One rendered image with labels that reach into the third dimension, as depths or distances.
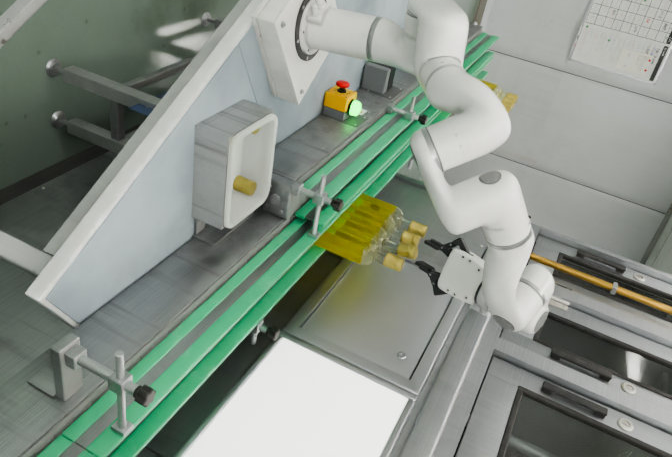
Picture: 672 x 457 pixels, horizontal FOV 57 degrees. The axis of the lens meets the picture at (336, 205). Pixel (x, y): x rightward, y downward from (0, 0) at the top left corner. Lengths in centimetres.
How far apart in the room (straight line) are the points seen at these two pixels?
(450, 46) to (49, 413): 91
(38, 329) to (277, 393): 54
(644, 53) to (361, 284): 593
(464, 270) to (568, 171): 641
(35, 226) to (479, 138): 120
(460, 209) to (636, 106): 642
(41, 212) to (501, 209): 126
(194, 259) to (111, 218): 25
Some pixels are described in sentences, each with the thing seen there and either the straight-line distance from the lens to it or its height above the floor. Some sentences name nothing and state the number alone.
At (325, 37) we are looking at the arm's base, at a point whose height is 87.
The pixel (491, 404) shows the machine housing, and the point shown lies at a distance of 151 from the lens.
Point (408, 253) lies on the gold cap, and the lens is 154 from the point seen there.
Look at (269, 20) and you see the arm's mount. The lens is 131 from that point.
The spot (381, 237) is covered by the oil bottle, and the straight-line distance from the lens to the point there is 155.
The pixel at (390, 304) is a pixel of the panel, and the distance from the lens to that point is 159.
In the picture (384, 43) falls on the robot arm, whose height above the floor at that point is 100.
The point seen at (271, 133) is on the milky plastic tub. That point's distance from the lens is 136.
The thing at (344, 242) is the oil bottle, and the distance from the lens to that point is 151.
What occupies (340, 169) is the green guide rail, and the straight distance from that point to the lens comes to 157.
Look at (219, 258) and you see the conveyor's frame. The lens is 135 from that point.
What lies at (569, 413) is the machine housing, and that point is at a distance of 158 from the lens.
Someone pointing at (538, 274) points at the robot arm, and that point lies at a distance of 127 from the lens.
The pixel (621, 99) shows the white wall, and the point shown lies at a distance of 741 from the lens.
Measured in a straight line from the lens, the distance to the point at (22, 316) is 156.
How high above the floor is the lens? 141
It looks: 17 degrees down
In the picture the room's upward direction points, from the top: 112 degrees clockwise
